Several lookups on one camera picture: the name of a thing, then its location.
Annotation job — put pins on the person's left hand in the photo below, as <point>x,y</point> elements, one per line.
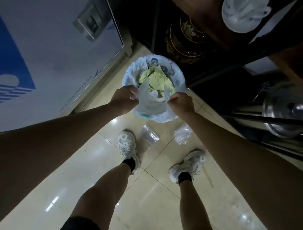
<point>122,98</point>

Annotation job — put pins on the person's right hand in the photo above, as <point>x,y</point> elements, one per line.
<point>181,103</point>

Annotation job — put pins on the person's right fingers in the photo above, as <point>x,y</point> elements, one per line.
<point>172,99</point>

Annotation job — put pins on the person's left fingers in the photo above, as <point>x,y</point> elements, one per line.
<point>133,93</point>

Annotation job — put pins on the translucent white trash bag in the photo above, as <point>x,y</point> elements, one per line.
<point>151,104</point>

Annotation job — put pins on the person's left forearm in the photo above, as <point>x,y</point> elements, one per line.
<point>45,147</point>

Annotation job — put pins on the person's right forearm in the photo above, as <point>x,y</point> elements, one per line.
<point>246,165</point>

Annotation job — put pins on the yellow-green crumpled paper waste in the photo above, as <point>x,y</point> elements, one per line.
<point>156,80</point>

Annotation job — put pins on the round trash bin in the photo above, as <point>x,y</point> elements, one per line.
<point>153,71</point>

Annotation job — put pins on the clear plastic bag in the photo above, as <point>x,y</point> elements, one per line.
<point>182,134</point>
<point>148,136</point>

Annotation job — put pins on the white left sneaker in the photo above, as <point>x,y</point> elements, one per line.
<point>127,144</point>

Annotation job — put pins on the white sneaker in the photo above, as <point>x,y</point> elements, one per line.
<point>127,144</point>
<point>189,163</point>

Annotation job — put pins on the dark wooden cabinet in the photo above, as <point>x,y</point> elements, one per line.
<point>213,47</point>

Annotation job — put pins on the white right sneaker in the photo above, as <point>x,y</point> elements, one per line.
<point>189,163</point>

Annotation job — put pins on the black left sock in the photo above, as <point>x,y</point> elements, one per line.
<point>130,163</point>

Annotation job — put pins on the black sock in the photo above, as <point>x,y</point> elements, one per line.
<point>130,163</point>
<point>184,177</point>

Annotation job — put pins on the black right sock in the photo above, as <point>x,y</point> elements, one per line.
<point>184,177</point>

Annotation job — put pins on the white chest freezer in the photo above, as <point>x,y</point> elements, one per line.
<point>54,54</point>

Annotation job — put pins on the person's left leg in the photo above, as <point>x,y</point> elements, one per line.
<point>104,192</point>

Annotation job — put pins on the person's leg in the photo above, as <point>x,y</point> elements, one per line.
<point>104,192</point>
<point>193,206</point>

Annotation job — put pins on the person's right leg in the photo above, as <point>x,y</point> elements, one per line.
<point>193,206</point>

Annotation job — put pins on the shiny steel pot lid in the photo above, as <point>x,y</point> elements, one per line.
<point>283,110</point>

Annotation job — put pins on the white plastic bag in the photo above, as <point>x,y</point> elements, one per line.
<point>243,14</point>

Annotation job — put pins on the black shorts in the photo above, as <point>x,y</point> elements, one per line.
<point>80,224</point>

